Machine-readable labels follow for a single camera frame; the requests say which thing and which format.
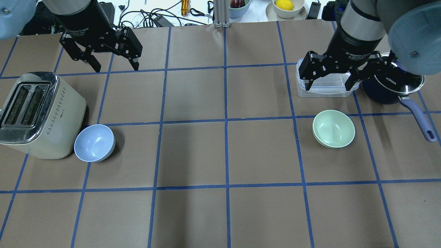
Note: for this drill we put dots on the cream two-slot toaster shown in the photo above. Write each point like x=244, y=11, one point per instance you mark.
x=42, y=116

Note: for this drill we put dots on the yellow lemon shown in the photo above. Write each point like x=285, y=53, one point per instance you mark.
x=286, y=5

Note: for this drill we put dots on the dark blue saucepan with lid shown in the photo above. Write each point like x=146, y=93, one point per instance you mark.
x=395, y=86

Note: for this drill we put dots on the aluminium frame post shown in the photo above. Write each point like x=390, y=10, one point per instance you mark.
x=221, y=14

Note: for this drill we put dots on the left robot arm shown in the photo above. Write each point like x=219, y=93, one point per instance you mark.
x=15, y=14

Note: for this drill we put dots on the beige bowl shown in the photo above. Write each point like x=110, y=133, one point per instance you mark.
x=299, y=5

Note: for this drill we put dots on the orange tool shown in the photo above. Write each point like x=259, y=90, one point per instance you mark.
x=184, y=7

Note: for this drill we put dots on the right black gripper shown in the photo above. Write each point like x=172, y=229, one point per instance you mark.
x=352, y=42

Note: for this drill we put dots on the clear plastic container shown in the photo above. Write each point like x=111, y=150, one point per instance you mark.
x=332, y=85

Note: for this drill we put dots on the teal bowl with fruit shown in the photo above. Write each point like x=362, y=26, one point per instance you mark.
x=237, y=8

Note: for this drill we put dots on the blue bowl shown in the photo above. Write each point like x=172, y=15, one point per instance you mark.
x=94, y=143

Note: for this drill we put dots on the beige plate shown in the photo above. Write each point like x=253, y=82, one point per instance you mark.
x=274, y=13

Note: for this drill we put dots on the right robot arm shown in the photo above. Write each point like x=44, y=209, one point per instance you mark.
x=412, y=28

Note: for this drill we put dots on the green bowl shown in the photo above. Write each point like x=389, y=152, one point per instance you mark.
x=333, y=129

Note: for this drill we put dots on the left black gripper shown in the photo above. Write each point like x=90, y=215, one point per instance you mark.
x=83, y=21

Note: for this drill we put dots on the black power adapter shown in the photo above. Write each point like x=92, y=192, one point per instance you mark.
x=314, y=10

